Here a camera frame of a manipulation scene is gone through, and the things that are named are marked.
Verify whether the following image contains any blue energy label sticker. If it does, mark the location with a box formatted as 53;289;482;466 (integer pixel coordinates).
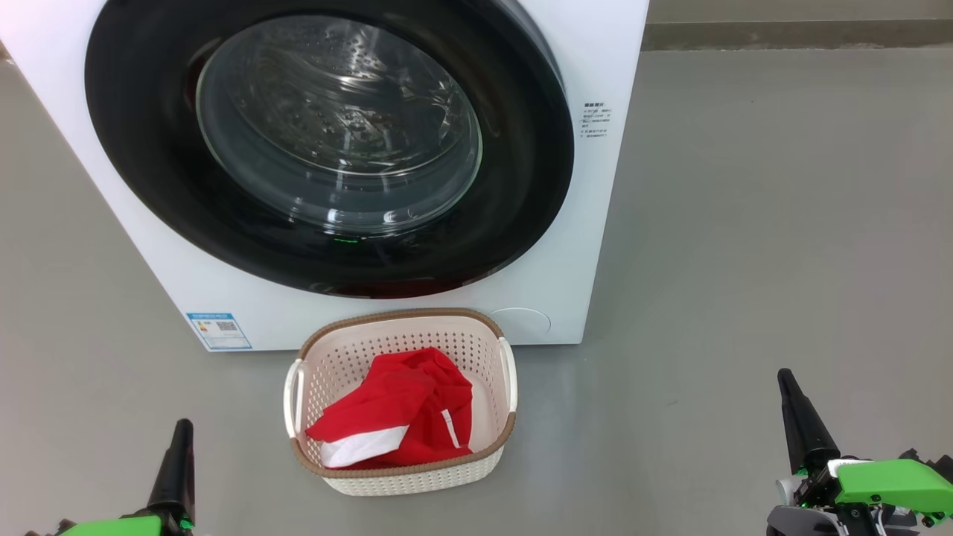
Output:
186;313;253;351

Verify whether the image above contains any round white filter cover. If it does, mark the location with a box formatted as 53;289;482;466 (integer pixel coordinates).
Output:
488;307;552;345

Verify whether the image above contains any cream basket with brown rim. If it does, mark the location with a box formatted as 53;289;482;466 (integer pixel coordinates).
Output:
281;307;519;497

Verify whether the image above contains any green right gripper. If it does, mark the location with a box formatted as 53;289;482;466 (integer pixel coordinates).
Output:
767;368;953;536

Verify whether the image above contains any white front-load washing machine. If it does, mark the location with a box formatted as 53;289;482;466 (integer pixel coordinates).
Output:
0;0;651;352

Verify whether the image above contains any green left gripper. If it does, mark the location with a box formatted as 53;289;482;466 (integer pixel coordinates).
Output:
26;418;196;536

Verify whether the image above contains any steel washing machine drum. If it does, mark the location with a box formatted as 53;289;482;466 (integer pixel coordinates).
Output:
197;16;483;237

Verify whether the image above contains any black round glass washer door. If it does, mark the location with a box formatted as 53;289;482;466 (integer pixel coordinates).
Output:
84;0;576;300

